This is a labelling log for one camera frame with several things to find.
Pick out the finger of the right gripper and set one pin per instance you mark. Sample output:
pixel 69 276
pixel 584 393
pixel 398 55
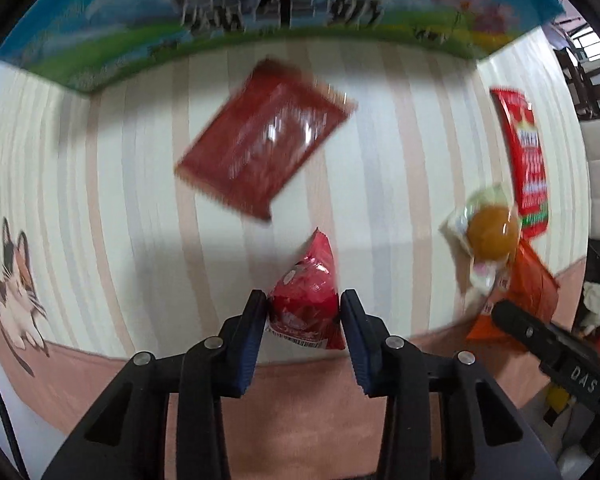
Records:
pixel 535 335

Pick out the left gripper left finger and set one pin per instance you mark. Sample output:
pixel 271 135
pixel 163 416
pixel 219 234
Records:
pixel 123 433

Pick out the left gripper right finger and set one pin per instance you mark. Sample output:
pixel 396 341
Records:
pixel 446 417

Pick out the orange snack packet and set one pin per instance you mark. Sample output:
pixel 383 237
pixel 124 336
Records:
pixel 525 282

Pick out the braised egg packet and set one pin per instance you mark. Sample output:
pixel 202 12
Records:
pixel 488 229

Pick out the red crown spicy strip packet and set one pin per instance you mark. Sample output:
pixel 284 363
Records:
pixel 526 160

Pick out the small shiny red packet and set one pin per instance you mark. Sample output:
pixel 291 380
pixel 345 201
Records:
pixel 305 301

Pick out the dark red packet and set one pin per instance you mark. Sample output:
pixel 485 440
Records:
pixel 262 135

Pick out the cat print tablecloth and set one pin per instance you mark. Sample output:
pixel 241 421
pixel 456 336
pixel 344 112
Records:
pixel 105 253

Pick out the dark wooden chair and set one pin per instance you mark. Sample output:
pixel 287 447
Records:
pixel 584 93

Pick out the cardboard milk box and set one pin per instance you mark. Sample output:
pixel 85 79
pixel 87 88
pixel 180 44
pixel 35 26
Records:
pixel 84 45

